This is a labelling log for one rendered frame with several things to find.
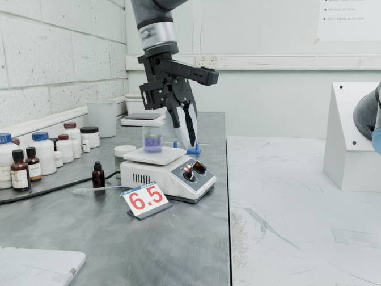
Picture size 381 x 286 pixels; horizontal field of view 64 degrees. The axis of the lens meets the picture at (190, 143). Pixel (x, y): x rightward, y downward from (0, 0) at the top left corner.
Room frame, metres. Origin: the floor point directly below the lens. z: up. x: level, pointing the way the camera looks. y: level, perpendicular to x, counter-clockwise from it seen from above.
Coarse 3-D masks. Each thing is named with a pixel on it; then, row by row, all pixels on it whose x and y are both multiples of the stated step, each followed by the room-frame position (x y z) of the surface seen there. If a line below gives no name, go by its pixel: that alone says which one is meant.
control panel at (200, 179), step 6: (186, 162) 0.72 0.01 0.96; (192, 162) 0.73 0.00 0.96; (180, 168) 0.68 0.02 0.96; (174, 174) 0.64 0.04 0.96; (180, 174) 0.66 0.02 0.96; (198, 174) 0.69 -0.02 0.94; (204, 174) 0.70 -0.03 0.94; (210, 174) 0.72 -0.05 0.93; (186, 180) 0.64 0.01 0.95; (198, 180) 0.67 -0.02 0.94; (204, 180) 0.68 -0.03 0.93; (192, 186) 0.63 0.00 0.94; (198, 186) 0.64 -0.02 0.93
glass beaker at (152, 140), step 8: (144, 120) 0.75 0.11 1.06; (144, 128) 0.72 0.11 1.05; (152, 128) 0.71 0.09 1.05; (144, 136) 0.72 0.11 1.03; (152, 136) 0.71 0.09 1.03; (160, 136) 0.73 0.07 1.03; (144, 144) 0.72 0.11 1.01; (152, 144) 0.71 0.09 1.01; (160, 144) 0.72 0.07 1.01; (144, 152) 0.72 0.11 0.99; (152, 152) 0.71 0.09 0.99
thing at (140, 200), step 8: (136, 192) 0.60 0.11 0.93; (144, 192) 0.61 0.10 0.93; (152, 192) 0.62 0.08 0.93; (160, 192) 0.63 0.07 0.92; (128, 200) 0.58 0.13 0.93; (136, 200) 0.59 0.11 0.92; (144, 200) 0.60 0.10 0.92; (152, 200) 0.61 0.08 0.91; (160, 200) 0.62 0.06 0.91; (136, 208) 0.57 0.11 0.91; (144, 208) 0.58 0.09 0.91
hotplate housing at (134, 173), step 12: (120, 168) 0.70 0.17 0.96; (132, 168) 0.68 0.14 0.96; (144, 168) 0.67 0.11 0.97; (156, 168) 0.66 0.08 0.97; (168, 168) 0.66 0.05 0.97; (132, 180) 0.68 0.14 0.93; (144, 180) 0.67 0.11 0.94; (156, 180) 0.65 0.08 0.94; (168, 180) 0.64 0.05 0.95; (180, 180) 0.63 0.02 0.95; (168, 192) 0.64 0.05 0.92; (180, 192) 0.63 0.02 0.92; (192, 192) 0.62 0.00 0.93; (204, 192) 0.66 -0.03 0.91
